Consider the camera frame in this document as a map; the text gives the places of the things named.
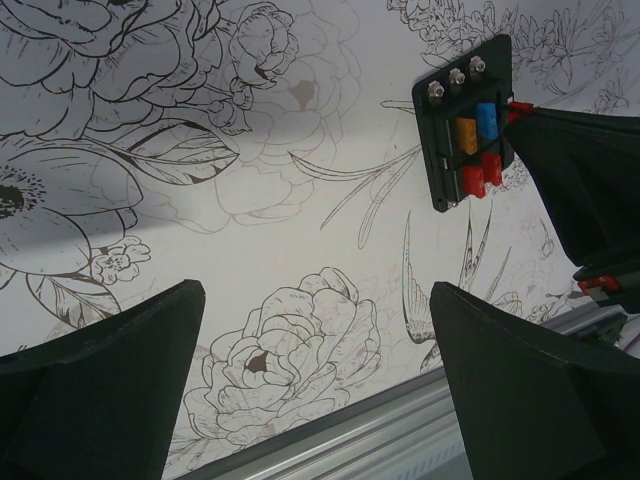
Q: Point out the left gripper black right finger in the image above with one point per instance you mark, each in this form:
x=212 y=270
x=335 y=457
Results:
x=533 y=403

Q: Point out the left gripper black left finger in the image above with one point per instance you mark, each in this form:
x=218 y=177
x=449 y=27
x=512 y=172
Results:
x=101 y=402

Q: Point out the aluminium rail frame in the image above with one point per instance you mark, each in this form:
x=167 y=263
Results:
x=375 y=425

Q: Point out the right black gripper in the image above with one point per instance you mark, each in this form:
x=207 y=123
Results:
x=586 y=170

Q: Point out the blue fuse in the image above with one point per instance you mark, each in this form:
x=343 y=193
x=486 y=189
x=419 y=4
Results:
x=487 y=120

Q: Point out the orange fuse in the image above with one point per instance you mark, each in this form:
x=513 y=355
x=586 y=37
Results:
x=467 y=135

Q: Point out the red fuse from pair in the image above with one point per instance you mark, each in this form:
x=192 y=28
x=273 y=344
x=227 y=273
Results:
x=518 y=109

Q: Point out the floral patterned mat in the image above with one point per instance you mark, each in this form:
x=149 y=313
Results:
x=269 y=150

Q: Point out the black fuse box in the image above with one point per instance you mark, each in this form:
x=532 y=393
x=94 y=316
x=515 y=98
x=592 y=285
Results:
x=461 y=114

